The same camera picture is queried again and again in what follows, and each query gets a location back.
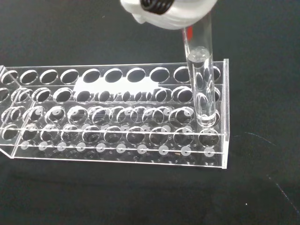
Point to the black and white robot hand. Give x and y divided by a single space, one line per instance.
182 14

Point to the clear acrylic test tube rack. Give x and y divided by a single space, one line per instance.
140 82

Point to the black bench cloth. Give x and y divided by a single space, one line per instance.
140 199

